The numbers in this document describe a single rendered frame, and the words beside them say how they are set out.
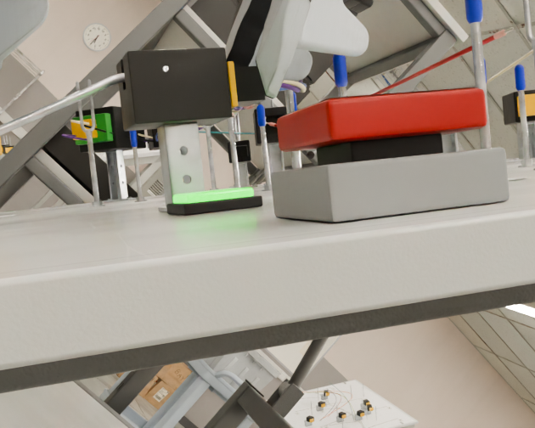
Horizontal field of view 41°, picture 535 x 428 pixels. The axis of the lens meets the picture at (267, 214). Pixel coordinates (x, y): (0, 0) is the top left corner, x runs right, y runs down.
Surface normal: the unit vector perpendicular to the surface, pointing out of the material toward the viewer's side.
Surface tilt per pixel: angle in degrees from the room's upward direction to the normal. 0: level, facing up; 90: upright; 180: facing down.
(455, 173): 90
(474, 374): 90
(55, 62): 90
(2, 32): 105
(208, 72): 87
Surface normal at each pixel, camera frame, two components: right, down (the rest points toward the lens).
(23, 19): -0.41, -0.22
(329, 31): 0.41, -0.26
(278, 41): -0.51, -0.01
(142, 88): 0.34, 0.01
